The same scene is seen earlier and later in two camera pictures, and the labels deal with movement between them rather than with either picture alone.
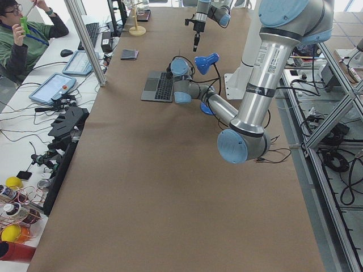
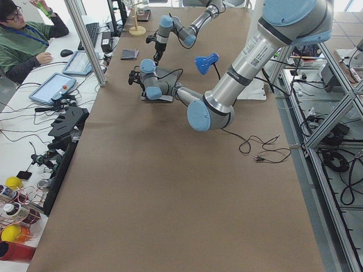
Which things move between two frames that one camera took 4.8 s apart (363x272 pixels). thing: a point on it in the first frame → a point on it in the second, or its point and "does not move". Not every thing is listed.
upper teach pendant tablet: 80,64 does not move
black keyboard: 92,30 does not move
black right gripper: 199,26 → 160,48
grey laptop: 158,87 does not move
